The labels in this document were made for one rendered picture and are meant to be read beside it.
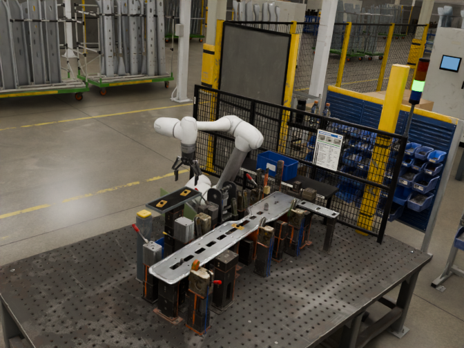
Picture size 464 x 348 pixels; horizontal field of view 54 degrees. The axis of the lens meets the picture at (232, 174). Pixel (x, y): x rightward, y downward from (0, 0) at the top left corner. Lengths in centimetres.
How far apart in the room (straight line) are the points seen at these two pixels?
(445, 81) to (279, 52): 486
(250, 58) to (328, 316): 334
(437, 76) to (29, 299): 804
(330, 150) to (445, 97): 595
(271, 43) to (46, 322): 360
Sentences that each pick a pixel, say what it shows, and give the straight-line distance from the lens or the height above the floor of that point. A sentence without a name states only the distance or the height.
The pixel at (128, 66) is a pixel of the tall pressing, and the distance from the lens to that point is 1085.
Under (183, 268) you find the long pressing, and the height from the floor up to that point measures 100.
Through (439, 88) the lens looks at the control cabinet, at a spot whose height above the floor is 96.
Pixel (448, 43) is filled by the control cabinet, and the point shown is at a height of 176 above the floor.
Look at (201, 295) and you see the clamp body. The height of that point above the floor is 94.
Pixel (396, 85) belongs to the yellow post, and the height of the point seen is 187.
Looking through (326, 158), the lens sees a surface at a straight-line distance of 356.
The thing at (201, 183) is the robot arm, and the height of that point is 100.
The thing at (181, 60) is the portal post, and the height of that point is 86.
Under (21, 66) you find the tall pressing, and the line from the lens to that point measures 949.
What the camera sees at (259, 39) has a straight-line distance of 520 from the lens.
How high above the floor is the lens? 242
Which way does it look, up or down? 23 degrees down
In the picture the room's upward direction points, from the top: 5 degrees clockwise
